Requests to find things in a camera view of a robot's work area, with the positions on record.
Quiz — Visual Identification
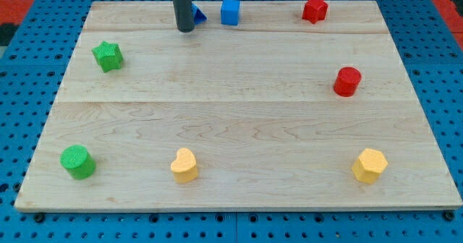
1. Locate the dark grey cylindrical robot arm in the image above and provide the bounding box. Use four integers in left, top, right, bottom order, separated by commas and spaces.
172, 0, 195, 33

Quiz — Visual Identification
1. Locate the yellow hexagon block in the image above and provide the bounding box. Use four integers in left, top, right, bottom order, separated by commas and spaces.
351, 148, 388, 184

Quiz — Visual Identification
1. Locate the light wooden board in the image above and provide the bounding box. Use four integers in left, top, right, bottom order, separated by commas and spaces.
14, 1, 462, 213

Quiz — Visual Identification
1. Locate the yellow heart block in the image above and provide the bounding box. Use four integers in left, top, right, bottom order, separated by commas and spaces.
170, 148, 199, 183

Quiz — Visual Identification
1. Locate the blue triangle block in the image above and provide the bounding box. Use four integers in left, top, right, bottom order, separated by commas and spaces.
192, 3, 207, 25

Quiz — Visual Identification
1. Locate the blue cube block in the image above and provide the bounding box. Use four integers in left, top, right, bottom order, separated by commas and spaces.
221, 0, 240, 26

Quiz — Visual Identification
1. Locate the red cylinder block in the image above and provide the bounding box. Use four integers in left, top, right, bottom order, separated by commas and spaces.
333, 67, 362, 97

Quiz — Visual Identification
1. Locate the red star block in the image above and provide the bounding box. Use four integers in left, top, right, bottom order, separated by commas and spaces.
302, 0, 328, 24

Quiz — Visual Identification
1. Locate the green star block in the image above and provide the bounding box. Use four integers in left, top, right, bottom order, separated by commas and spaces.
92, 41, 123, 73

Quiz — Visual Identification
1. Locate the green cylinder block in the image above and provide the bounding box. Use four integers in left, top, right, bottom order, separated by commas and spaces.
60, 145, 96, 180

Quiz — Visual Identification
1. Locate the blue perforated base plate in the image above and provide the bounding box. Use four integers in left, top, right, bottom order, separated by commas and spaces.
1, 0, 462, 242

